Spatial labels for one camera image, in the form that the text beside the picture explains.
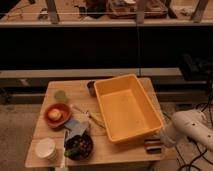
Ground striped brown eraser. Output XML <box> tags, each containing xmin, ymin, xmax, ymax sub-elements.
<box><xmin>144</xmin><ymin>139</ymin><xmax>162</xmax><ymax>154</ymax></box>

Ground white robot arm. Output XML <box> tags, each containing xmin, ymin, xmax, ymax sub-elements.
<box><xmin>160</xmin><ymin>109</ymin><xmax>213</xmax><ymax>152</ymax></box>

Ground dark metal cup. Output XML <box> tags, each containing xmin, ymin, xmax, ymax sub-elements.
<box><xmin>87</xmin><ymin>81</ymin><xmax>96</xmax><ymax>97</ymax></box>

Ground yellow plastic bin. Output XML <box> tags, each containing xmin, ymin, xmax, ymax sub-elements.
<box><xmin>94</xmin><ymin>74</ymin><xmax>163</xmax><ymax>143</ymax></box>

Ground green round lid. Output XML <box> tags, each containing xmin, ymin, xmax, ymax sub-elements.
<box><xmin>54</xmin><ymin>90</ymin><xmax>68</xmax><ymax>103</ymax></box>

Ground blue cloth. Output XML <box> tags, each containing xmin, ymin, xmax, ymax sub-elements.
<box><xmin>64</xmin><ymin>119</ymin><xmax>89</xmax><ymax>137</ymax></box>

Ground orange bowl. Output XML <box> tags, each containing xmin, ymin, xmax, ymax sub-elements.
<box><xmin>44</xmin><ymin>103</ymin><xmax>72</xmax><ymax>128</ymax></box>

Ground yellow round food item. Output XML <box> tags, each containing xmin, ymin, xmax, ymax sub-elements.
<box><xmin>48</xmin><ymin>109</ymin><xmax>62</xmax><ymax>121</ymax></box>

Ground dark bowl with contents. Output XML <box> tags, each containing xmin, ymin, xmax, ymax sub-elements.
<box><xmin>64</xmin><ymin>133</ymin><xmax>93</xmax><ymax>161</ymax></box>

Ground white stacked cups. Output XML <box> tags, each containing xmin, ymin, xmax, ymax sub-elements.
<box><xmin>35</xmin><ymin>138</ymin><xmax>56</xmax><ymax>160</ymax></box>

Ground white utensil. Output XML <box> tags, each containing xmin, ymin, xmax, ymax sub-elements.
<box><xmin>55</xmin><ymin>130</ymin><xmax>69</xmax><ymax>171</ymax></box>

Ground yellow handled utensil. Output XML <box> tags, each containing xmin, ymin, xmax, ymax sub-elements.
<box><xmin>70</xmin><ymin>104</ymin><xmax>105</xmax><ymax>128</ymax></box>

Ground black cable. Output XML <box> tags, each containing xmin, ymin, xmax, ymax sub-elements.
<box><xmin>174</xmin><ymin>101</ymin><xmax>213</xmax><ymax>171</ymax></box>

